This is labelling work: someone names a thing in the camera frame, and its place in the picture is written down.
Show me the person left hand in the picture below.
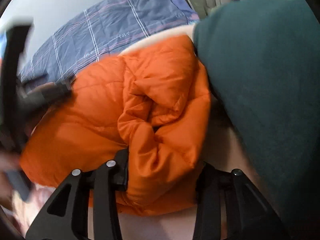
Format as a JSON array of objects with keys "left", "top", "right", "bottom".
[{"left": 0, "top": 150, "right": 20, "bottom": 210}]

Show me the dark green folded garment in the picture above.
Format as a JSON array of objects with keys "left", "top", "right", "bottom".
[{"left": 193, "top": 0, "right": 319, "bottom": 219}]

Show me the green pillow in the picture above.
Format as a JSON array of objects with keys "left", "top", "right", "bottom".
[{"left": 188, "top": 0, "right": 207, "bottom": 20}]

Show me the blue plaid duvet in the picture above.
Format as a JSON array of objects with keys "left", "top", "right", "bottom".
[{"left": 18, "top": 0, "right": 200, "bottom": 89}]

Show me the orange puffer jacket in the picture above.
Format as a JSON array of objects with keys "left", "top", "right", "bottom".
[{"left": 20, "top": 35, "right": 211, "bottom": 216}]

